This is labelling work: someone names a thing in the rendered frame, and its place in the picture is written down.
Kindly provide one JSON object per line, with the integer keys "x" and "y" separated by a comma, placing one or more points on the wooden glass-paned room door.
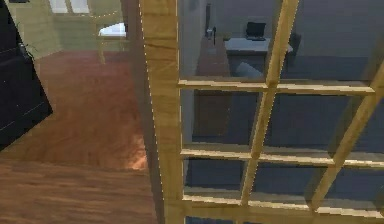
{"x": 163, "y": 100}

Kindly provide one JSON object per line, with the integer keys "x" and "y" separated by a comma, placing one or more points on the black laptop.
{"x": 256, "y": 30}

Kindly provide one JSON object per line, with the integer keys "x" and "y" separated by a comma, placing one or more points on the grey desk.
{"x": 245, "y": 46}

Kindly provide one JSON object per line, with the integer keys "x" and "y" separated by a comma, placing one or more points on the white framed window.
{"x": 68, "y": 6}

